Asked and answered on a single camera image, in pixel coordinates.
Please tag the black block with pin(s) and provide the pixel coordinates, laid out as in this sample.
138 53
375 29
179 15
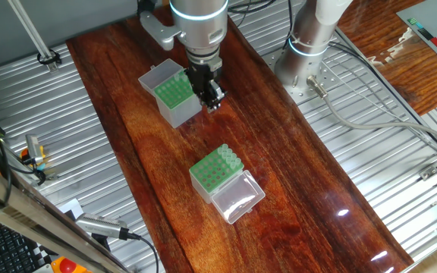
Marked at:
425 34

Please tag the yellow button box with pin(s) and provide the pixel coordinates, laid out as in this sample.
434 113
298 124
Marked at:
83 270

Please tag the scuffed brown wooden board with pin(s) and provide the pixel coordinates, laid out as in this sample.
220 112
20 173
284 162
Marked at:
393 68

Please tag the steel frame bar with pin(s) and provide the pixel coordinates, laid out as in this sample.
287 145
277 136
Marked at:
32 212

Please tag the black keyboard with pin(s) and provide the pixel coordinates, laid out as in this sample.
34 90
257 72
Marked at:
2 250

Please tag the green block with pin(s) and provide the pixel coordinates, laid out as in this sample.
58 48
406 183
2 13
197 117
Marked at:
412 21

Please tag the orange yellow plastic object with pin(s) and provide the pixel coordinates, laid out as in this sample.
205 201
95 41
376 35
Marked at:
23 154

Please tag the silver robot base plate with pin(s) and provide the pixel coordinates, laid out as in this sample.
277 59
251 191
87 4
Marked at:
328 76

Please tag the red emergency stop button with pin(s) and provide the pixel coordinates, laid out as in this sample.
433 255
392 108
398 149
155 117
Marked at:
68 266

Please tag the small silver camera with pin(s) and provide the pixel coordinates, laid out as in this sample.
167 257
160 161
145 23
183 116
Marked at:
34 148

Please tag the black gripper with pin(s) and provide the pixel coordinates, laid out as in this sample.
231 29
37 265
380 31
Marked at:
203 79

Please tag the aluminium pole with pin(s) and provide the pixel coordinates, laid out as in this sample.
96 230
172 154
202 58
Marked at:
32 34

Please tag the red block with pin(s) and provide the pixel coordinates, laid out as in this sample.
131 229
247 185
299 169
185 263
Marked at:
436 41

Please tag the aluminium corner bracket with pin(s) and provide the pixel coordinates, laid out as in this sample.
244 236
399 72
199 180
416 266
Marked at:
429 172

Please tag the white paper sheet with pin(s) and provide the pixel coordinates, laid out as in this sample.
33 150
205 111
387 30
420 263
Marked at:
72 208

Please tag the long silver depth camera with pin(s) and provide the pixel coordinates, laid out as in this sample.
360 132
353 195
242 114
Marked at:
101 225

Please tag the black camera stand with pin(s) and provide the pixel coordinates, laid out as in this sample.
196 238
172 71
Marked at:
101 242

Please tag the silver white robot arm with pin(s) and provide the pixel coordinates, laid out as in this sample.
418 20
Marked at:
199 30

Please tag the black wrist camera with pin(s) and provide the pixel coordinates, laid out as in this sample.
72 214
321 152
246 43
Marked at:
146 4

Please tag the teal block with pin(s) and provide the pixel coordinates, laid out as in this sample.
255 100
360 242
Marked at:
419 26

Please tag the tall translucent green tip box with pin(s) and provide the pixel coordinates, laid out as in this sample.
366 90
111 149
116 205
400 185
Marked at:
177 112

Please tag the glossy brown wooden board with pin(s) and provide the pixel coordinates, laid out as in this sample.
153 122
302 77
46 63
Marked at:
298 227

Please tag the low green rack tip box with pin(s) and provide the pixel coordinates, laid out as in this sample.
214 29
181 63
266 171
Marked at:
214 170

